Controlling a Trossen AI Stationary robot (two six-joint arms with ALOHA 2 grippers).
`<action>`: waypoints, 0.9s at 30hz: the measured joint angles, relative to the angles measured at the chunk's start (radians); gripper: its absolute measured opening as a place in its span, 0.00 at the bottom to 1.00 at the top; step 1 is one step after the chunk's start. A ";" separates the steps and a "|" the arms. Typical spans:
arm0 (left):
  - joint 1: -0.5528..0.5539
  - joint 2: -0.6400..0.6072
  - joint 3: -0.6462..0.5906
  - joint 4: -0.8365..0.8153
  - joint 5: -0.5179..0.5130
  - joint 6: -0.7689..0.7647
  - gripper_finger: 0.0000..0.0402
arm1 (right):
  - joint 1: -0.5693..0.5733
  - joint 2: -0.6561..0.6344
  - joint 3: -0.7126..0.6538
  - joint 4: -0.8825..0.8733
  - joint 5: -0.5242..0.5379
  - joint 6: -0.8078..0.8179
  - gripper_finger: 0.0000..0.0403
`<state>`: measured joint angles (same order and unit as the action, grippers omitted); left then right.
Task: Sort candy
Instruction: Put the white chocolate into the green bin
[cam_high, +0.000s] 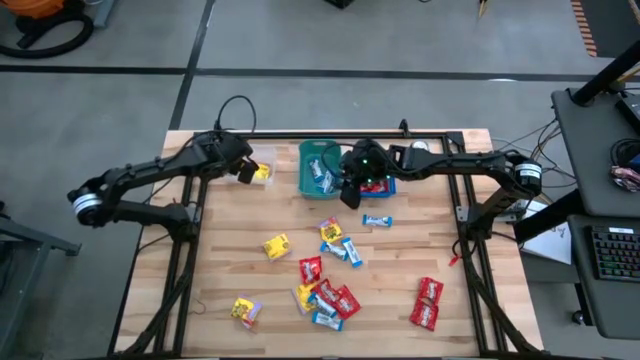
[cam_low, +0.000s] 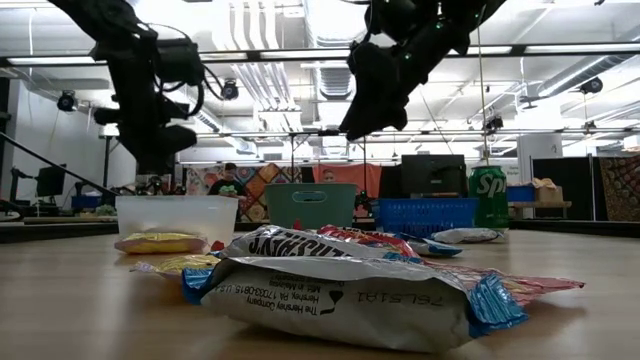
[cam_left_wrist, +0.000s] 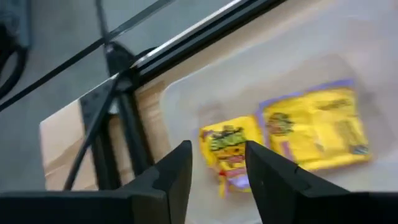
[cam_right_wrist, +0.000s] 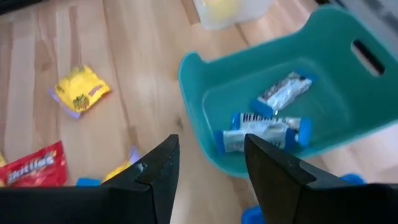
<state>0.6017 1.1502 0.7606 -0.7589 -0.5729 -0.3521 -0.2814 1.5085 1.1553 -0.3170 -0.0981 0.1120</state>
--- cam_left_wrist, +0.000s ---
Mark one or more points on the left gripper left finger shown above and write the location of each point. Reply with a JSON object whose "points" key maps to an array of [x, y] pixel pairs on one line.
{"points": [[140, 199]]}

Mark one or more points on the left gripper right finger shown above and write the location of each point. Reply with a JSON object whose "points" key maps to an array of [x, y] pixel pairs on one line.
{"points": [[295, 196]]}

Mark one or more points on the large yellow Sour Patch packet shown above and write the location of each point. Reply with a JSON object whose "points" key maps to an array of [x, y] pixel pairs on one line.
{"points": [[317, 130]]}

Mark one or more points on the small yellow Sour Patch packet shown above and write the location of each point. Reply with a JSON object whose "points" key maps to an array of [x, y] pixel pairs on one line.
{"points": [[227, 146]]}

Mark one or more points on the clear plastic bin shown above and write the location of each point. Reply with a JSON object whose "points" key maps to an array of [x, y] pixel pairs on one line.
{"points": [[311, 46]]}

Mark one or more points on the black aluminium table frame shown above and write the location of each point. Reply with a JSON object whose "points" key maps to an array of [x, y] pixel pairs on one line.
{"points": [[199, 37]]}

